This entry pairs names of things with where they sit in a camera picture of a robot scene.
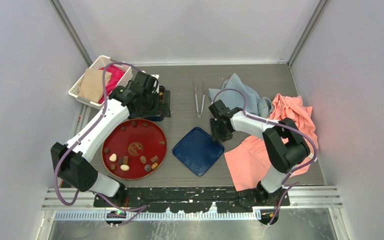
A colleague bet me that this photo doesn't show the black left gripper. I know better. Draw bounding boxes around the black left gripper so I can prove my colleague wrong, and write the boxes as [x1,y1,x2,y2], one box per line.
[136,89,170,117]

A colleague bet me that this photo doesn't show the blue chocolate tin box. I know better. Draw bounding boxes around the blue chocolate tin box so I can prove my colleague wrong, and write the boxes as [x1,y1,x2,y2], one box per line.
[128,86,171,122]

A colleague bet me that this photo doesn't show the metal tongs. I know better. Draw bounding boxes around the metal tongs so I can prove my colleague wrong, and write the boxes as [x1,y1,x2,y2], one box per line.
[193,80,206,119]

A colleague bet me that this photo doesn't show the blue tin lid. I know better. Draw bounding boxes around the blue tin lid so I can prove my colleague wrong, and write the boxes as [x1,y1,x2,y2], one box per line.
[172,127,225,177]

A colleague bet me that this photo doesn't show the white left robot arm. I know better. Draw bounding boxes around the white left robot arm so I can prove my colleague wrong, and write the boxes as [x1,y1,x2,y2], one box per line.
[50,71,160,207]

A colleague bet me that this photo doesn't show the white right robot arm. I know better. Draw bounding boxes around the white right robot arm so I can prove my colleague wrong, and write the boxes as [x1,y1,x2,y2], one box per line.
[208,100,311,206]

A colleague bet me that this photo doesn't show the white oval chocolate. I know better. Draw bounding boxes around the white oval chocolate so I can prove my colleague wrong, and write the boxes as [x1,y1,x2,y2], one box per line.
[120,164,130,172]
[108,153,118,162]

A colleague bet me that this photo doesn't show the caramel cube chocolate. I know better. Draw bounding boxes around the caramel cube chocolate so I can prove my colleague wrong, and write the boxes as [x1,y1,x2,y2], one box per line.
[151,162,159,170]

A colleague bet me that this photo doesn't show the magenta cloth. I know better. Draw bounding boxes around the magenta cloth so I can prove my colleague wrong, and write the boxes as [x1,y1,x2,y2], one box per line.
[97,65,125,104]

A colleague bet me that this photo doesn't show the pink cloth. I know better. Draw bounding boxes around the pink cloth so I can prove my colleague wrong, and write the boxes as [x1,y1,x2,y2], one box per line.
[224,94,319,193]

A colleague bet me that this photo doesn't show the red round tray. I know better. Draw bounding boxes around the red round tray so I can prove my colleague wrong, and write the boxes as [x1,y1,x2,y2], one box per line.
[101,118,168,180]

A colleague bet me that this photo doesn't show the white plastic basket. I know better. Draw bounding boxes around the white plastic basket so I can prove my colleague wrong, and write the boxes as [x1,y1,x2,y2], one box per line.
[68,55,133,109]

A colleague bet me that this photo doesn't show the beige cloth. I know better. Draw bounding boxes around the beige cloth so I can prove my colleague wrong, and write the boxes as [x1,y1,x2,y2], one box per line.
[78,68,111,104]

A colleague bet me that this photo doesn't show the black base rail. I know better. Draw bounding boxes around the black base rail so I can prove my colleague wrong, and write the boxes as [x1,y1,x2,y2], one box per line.
[93,185,291,215]

